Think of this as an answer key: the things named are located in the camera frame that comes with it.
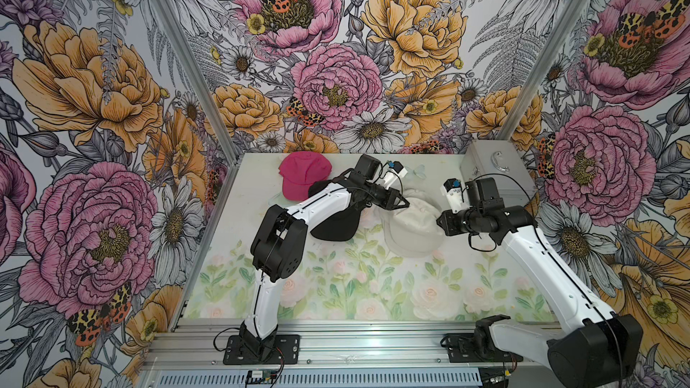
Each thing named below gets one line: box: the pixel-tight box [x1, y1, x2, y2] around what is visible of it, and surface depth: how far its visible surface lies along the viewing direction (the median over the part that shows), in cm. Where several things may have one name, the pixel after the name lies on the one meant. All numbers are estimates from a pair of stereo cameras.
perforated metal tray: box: [150, 369, 484, 388], surface depth 71 cm
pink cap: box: [278, 150, 333, 203], surface depth 113 cm
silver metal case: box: [460, 139, 539, 207], surface depth 102 cm
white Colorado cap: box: [374, 188, 444, 258], surface depth 87 cm
